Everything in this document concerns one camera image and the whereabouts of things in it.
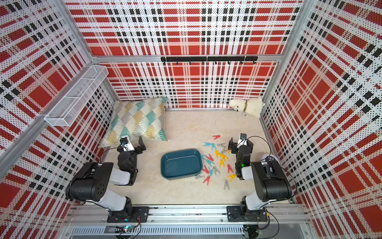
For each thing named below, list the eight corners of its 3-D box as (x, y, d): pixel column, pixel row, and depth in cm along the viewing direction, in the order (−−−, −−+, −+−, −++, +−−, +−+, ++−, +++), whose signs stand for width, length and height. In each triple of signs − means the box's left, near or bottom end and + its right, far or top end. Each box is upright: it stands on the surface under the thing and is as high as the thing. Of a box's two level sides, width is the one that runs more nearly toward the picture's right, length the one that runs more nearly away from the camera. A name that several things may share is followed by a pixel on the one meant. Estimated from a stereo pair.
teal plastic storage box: (159, 180, 87) (157, 176, 83) (164, 153, 99) (162, 149, 94) (202, 180, 87) (202, 176, 83) (201, 153, 98) (202, 149, 94)
